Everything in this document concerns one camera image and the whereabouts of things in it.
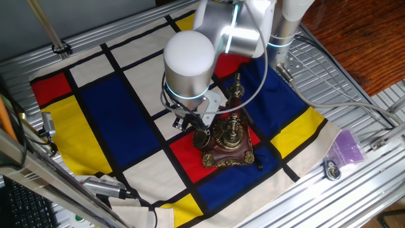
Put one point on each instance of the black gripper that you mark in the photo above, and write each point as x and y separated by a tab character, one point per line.
186	113

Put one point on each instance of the antique brass rotary phone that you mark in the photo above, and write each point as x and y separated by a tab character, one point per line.
221	155

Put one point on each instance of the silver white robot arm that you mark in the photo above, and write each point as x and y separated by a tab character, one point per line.
190	69

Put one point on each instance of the brass and red phone handset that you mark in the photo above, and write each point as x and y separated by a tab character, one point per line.
234	104

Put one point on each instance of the Mondrian pattern tablecloth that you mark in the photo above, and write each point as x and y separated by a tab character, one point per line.
120	126

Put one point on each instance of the grey box with green button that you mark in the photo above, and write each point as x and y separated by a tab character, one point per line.
79	218

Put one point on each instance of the black pole clamp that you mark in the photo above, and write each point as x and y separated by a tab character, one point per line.
56	48

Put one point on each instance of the purple plastic bag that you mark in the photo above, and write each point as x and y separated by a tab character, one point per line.
346	147

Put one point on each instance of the thin metal pole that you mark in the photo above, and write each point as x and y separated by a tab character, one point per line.
47	27

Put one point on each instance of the black keyboard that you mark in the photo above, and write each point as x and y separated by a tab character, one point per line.
28	209

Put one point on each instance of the orange rod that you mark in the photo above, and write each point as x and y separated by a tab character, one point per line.
4	120

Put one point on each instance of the wrist camera with silver bracket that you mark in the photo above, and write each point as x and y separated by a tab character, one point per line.
214	104

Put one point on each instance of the silver camera with black plug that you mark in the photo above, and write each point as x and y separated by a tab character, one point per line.
101	187

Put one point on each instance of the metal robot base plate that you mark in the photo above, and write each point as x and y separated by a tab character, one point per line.
295	65

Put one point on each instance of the small grey camera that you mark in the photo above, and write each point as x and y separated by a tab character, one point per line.
48	124

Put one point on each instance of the aluminium frame beam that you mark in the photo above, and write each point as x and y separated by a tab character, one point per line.
38	177

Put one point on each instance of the aluminium corner bracket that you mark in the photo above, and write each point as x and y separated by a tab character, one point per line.
379	144

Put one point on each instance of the black metal frame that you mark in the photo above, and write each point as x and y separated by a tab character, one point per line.
392	221

